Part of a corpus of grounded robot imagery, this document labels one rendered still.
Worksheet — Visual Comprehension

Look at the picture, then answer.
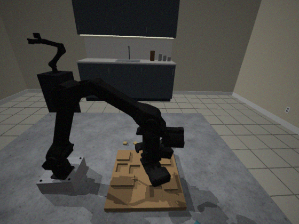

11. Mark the tan wooden puzzle board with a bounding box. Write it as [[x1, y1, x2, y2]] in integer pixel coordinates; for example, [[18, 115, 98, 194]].
[[104, 150, 187, 212]]

